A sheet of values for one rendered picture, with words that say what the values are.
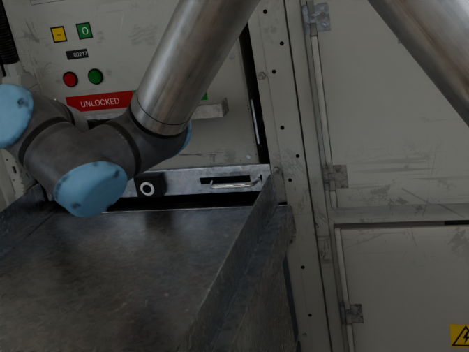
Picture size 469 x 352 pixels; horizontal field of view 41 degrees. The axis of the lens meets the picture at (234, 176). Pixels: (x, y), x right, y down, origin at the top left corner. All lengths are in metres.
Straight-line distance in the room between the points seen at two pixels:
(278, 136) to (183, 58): 0.47
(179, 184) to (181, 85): 0.56
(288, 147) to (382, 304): 0.38
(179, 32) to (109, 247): 0.59
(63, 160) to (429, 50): 0.55
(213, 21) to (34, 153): 0.30
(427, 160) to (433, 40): 0.77
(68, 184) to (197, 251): 0.39
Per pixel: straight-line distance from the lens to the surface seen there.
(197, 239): 1.21
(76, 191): 0.84
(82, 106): 1.41
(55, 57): 1.41
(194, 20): 0.77
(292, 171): 1.25
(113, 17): 1.32
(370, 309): 1.36
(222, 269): 0.96
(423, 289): 1.33
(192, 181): 1.35
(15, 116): 0.90
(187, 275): 1.10
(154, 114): 0.88
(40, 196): 1.52
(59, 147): 0.87
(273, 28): 1.18
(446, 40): 0.43
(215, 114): 1.25
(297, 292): 1.38
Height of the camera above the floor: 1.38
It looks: 21 degrees down
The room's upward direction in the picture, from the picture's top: 10 degrees counter-clockwise
